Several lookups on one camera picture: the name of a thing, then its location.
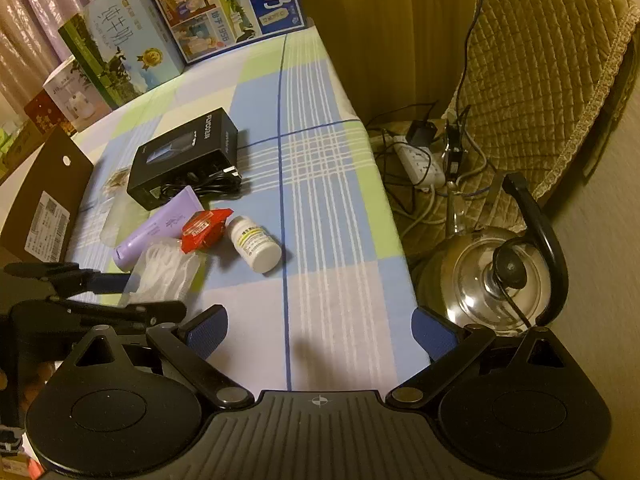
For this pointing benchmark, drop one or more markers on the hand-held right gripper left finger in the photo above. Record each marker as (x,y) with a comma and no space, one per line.
(207,332)

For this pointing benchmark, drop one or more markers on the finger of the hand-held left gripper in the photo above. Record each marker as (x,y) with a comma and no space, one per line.
(107,283)
(130,312)

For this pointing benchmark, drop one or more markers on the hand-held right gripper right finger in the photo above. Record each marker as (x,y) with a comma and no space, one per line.
(432,331)

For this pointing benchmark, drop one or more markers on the clear floss pick pack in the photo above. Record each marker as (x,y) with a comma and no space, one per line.
(160,272)

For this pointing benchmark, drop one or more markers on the purple cream tube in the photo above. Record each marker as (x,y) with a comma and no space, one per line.
(150,232)

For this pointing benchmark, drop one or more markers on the white pill bottle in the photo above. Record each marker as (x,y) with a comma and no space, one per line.
(255,245)

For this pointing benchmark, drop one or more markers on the red snack packet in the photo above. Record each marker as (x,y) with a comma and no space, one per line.
(202,232)

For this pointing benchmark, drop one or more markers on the brown cardboard box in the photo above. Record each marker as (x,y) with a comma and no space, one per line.
(40,195)

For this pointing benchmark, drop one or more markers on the small clear snack packet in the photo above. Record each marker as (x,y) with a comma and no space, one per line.
(118,181)

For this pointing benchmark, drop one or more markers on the black shaver box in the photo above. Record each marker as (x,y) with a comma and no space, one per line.
(180,150)

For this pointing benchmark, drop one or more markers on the white power strip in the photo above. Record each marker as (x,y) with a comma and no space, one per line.
(420,162)

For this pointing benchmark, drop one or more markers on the green patterned box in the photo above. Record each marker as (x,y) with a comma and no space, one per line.
(7,140)

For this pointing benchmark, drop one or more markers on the black plug adapter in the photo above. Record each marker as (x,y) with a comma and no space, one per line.
(454,152)

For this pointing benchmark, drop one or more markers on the red gift box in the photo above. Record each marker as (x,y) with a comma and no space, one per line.
(42,112)

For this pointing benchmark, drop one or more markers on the white appliance box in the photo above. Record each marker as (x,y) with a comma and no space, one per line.
(70,95)

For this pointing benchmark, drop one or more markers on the black power adapter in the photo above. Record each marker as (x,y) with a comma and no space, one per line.
(422,134)

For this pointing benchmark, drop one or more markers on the green milk carton box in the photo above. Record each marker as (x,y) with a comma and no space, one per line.
(125,45)

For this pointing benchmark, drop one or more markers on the purple curtain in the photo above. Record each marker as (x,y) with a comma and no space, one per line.
(30,10)

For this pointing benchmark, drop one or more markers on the quilted brown chair cover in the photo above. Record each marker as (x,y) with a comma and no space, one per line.
(540,60)

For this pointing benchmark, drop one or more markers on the blue milk carton box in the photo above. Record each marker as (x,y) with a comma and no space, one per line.
(225,10)

